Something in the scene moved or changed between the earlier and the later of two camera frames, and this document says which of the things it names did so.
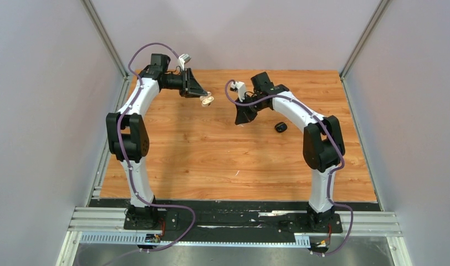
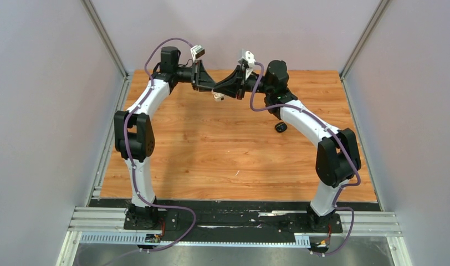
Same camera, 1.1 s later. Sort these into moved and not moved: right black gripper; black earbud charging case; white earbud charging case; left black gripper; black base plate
Moved: white earbud charging case; left black gripper; right black gripper
Not moved: black base plate; black earbud charging case
